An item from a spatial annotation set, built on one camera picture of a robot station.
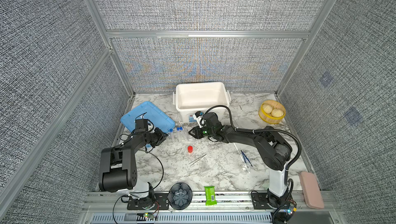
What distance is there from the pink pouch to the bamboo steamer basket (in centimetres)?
33

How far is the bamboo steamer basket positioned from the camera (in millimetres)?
1023

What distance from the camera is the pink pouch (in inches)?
28.5
